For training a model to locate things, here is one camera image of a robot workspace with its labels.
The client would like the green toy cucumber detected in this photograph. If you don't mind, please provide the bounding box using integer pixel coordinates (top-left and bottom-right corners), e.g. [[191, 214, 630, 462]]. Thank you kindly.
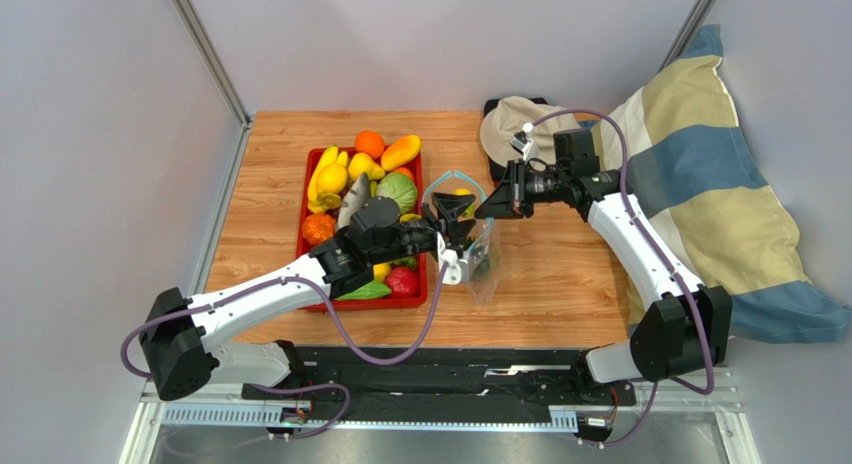
[[337, 281, 392, 301]]

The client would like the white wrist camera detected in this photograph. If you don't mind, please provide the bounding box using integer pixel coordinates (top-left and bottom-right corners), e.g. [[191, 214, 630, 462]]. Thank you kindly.
[[438, 249, 471, 285], [510, 122, 540, 162]]

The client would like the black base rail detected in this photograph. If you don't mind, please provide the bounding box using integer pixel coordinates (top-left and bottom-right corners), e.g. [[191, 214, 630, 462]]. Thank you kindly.
[[280, 346, 637, 424]]

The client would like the red plastic tray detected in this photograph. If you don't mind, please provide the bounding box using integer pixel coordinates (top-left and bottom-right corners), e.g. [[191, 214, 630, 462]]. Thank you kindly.
[[295, 148, 429, 311]]

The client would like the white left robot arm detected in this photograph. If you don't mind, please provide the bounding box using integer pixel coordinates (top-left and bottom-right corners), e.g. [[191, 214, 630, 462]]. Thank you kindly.
[[131, 193, 476, 401]]

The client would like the striped pillow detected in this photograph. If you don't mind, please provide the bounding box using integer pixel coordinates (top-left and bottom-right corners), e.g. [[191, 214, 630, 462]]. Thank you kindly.
[[592, 25, 851, 344]]

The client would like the orange toy mango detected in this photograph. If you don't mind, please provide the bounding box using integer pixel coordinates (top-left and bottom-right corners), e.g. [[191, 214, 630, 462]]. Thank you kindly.
[[379, 134, 422, 172]]

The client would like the orange toy pumpkin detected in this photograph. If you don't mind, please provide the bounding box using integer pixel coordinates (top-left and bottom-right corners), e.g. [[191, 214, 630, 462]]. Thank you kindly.
[[301, 213, 337, 246]]

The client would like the red toy strawberry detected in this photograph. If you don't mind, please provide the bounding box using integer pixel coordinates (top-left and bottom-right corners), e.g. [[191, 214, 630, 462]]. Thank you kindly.
[[385, 266, 421, 298]]

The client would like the grey toy fish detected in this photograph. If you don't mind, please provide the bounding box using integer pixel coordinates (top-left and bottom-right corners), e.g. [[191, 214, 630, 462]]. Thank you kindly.
[[336, 173, 371, 230]]

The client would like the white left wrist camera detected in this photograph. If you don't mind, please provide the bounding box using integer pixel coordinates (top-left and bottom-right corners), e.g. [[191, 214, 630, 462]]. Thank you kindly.
[[438, 249, 471, 285]]

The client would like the yellow toy banana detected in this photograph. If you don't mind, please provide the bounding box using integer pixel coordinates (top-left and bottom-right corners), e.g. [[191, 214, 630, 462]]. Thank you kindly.
[[307, 146, 339, 203]]

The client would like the clear zip top bag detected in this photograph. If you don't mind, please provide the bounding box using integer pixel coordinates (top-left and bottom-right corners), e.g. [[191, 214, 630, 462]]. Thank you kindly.
[[420, 170, 501, 305]]

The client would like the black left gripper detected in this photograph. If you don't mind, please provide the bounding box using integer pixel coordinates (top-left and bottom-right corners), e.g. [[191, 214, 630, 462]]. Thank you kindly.
[[368, 193, 475, 268]]

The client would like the orange toy orange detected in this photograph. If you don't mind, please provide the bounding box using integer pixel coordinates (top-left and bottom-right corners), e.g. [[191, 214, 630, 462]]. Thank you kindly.
[[354, 130, 385, 160]]

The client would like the green toy cabbage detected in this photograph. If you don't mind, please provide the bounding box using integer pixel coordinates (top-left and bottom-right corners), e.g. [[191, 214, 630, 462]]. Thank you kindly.
[[376, 173, 418, 214]]

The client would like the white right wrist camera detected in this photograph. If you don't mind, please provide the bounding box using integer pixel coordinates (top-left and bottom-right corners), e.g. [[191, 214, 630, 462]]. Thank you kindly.
[[510, 122, 540, 162]]

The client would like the beige bucket hat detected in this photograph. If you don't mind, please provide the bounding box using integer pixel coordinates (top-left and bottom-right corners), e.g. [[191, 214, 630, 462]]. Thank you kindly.
[[479, 96, 581, 180]]

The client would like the yellow toy pear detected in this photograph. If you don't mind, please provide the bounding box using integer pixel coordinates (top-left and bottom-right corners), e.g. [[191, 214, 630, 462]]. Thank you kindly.
[[347, 152, 386, 182]]

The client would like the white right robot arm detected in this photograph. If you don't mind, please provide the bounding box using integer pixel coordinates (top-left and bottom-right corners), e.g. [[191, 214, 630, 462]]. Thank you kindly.
[[474, 123, 732, 384]]

